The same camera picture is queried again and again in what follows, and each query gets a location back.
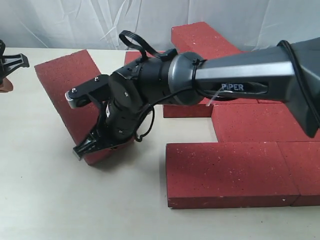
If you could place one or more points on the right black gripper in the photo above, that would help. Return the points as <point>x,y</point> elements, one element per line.
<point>121,105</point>

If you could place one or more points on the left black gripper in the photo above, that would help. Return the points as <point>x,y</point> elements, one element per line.
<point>8,64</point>

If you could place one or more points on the right grey Piper arm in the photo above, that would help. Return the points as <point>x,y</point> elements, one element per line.
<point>288,73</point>

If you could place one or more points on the back base red brick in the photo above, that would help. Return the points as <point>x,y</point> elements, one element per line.
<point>132,56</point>

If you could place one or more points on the front large red brick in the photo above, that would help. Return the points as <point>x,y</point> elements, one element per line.
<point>216,175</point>

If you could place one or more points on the grey fabric backdrop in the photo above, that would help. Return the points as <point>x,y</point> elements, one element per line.
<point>96,24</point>

